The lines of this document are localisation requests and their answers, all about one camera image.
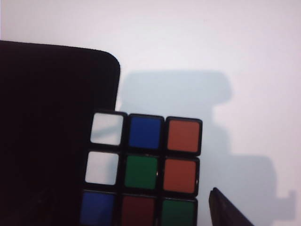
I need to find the multicoloured puzzle cube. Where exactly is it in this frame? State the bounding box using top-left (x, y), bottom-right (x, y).
top-left (79, 112), bottom-right (203, 226)

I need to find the black mouse pad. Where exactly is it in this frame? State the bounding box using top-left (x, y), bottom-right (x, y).
top-left (0, 40), bottom-right (121, 226)

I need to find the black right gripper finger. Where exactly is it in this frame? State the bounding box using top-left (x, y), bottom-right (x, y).
top-left (209, 187), bottom-right (255, 226)

